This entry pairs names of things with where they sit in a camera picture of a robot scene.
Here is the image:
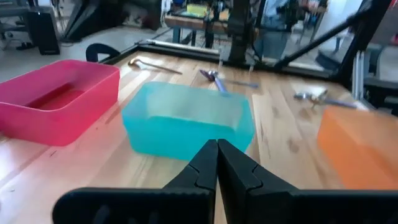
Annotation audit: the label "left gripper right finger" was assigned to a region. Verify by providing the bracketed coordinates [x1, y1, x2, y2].
[217, 139, 398, 224]

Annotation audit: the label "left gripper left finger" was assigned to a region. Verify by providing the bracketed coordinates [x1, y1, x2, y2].
[52, 139, 218, 224]

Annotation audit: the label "utensils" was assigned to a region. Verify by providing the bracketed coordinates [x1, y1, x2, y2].
[198, 68, 231, 95]

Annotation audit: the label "silver spoon lavender handle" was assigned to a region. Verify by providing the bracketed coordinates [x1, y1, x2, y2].
[294, 91, 358, 110]

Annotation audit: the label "teal plastic bin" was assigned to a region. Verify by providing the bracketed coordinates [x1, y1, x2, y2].
[121, 81, 256, 161]

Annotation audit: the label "orange plastic bin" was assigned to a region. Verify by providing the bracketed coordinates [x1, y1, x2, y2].
[317, 106, 398, 190]

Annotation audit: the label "gold spoon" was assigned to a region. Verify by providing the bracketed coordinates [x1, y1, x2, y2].
[127, 57, 183, 76]

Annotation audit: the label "pink plastic bin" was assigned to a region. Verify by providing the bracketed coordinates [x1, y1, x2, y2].
[0, 59, 121, 147]

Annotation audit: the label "silver metal bar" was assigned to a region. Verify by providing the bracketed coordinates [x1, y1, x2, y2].
[145, 38, 220, 54]

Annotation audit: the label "person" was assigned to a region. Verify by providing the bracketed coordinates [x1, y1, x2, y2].
[254, 0, 301, 60]

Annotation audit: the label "black table clamp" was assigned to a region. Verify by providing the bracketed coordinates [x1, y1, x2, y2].
[85, 43, 121, 63]

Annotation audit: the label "wooden background table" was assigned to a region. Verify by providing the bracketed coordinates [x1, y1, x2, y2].
[164, 12, 259, 47]

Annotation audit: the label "yellow-green box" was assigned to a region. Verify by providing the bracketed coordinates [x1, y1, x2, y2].
[185, 3, 208, 18]

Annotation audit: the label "black box on floor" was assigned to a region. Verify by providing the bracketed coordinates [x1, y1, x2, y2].
[25, 6, 61, 56]

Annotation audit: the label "black aluminium table frame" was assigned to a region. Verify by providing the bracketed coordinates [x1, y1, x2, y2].
[102, 0, 398, 91]

